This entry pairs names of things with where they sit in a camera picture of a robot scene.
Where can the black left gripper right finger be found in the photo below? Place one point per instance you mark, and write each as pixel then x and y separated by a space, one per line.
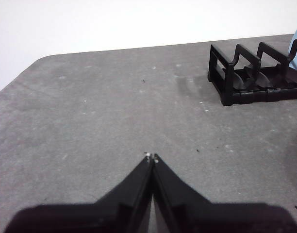
pixel 187 208

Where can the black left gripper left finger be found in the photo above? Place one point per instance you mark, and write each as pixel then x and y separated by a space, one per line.
pixel 119 208

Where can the black plate rack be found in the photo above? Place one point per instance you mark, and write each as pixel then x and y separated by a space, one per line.
pixel 227 94

